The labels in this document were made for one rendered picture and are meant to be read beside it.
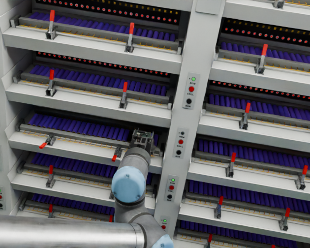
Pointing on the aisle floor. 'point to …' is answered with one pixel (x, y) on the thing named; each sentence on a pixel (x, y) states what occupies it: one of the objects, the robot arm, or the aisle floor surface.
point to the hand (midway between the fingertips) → (145, 138)
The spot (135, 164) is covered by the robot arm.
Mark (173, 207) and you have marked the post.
